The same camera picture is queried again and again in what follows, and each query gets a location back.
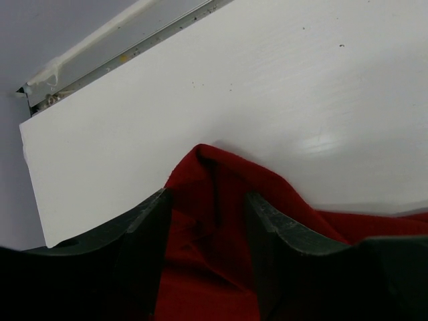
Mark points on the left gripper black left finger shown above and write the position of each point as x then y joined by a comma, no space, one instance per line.
111,272

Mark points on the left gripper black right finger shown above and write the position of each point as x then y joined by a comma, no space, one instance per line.
300,274

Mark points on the dark red t shirt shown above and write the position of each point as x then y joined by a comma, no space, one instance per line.
208,273

